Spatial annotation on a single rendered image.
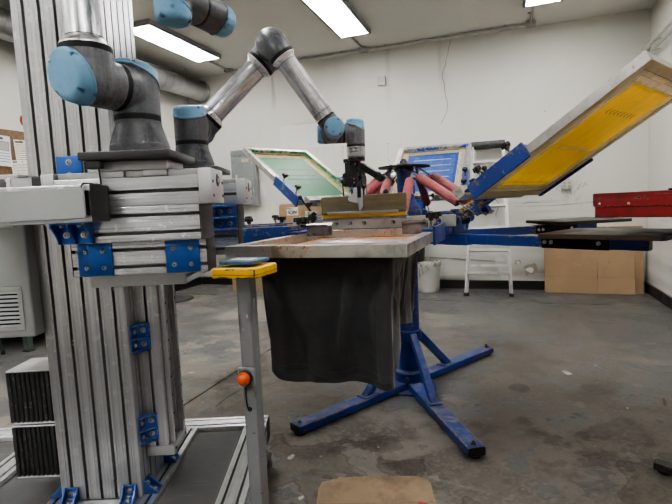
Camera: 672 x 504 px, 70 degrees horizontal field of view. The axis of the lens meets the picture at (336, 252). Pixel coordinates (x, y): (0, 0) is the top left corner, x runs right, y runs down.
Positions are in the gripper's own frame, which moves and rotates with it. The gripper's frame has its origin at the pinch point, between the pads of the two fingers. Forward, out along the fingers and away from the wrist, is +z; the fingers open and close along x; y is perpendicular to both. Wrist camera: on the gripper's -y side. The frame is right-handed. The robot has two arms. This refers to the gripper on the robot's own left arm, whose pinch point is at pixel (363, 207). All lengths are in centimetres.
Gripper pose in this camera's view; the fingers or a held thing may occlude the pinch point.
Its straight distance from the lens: 195.9
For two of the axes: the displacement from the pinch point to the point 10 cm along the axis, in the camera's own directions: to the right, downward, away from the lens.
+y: -9.4, 0.1, 3.4
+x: -3.3, 1.1, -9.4
